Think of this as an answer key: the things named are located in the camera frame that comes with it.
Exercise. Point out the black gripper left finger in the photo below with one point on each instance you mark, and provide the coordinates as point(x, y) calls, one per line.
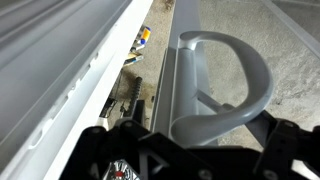
point(139, 113)

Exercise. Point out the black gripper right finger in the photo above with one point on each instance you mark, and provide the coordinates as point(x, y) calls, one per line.
point(283, 140)

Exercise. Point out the white framed sliding glass door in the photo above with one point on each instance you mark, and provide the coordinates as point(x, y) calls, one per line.
point(185, 16)

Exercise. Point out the long yellow pole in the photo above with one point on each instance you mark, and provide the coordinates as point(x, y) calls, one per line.
point(135, 54)

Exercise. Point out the yellow blue toy cylinder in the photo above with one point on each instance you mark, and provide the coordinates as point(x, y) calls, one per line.
point(145, 35)

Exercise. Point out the white screen door frame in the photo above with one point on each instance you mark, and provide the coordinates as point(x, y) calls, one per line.
point(293, 30)

